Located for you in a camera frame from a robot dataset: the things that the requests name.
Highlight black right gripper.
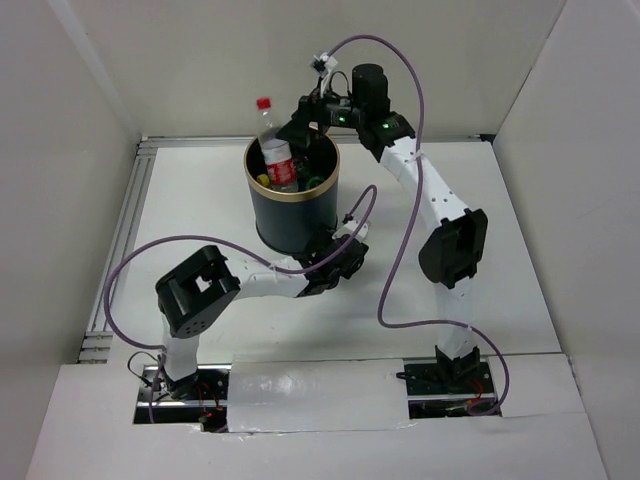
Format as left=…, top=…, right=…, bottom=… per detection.
left=276, top=76, right=367, bottom=147

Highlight clear bottle with red label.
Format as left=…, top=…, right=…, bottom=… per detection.
left=256, top=97, right=299, bottom=193

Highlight green bottle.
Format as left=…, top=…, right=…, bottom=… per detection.
left=305, top=176, right=325, bottom=190

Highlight small bottle with yellow cap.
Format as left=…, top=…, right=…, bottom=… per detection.
left=256, top=174, right=270, bottom=188

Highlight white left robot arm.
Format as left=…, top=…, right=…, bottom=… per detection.
left=155, top=228, right=369, bottom=400

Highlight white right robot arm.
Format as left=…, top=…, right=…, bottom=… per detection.
left=278, top=56, right=488, bottom=392

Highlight dark bin with gold rim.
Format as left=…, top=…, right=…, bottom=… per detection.
left=243, top=136, right=340, bottom=254

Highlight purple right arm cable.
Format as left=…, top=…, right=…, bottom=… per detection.
left=322, top=34, right=511, bottom=417

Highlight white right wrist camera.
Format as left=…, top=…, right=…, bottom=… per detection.
left=309, top=52, right=338, bottom=98

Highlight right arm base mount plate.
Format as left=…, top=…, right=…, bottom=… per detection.
left=395, top=347, right=505, bottom=419

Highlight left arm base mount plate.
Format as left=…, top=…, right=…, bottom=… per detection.
left=133, top=364, right=231, bottom=433

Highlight aluminium frame rail left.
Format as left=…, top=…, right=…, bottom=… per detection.
left=76, top=141, right=157, bottom=364

